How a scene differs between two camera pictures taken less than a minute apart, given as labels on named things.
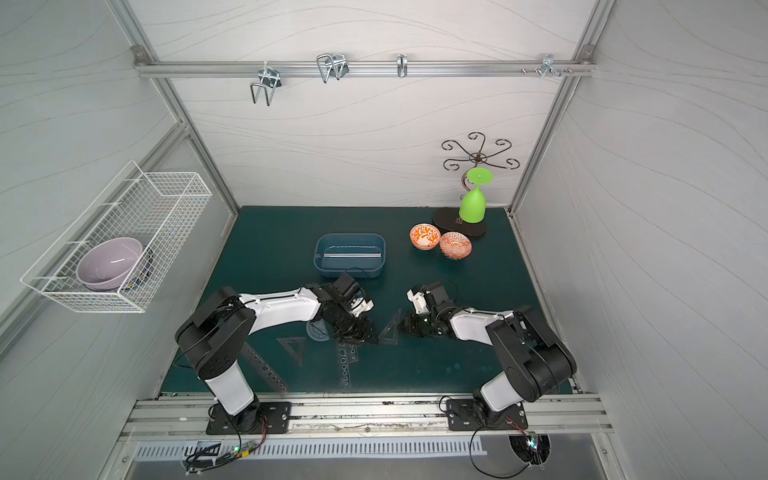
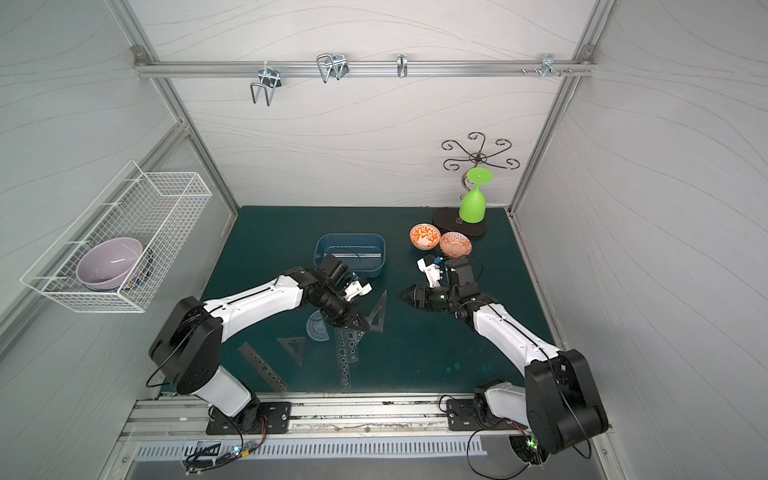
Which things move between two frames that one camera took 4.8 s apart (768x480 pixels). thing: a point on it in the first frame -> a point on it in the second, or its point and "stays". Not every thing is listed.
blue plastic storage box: x=362 y=254 stays
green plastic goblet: x=473 y=203 stays
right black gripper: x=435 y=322 -> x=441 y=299
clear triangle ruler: x=389 y=336 -> x=380 y=306
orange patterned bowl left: x=424 y=236 stays
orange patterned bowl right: x=455 y=245 stays
